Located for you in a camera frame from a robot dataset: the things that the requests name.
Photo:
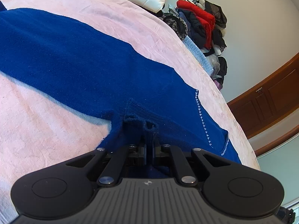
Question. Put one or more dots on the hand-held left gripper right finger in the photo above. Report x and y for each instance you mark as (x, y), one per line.
(154, 151)

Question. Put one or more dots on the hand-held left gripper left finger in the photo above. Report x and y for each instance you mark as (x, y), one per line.
(144, 151)

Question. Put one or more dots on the dark blue knit sweater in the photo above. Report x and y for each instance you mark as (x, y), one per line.
(88, 70)

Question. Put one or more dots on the light blue fleece blanket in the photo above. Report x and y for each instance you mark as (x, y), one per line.
(198, 56)

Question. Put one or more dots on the black jacket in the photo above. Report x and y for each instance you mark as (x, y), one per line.
(222, 68)

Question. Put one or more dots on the brown wooden door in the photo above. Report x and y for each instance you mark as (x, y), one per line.
(264, 98)

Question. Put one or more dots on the black fur-trimmed coat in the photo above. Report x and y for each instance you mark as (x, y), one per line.
(175, 24)

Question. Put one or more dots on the pink fleece blanket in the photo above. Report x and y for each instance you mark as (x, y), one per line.
(130, 21)

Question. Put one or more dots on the dark plaid garment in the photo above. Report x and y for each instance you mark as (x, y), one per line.
(216, 11)

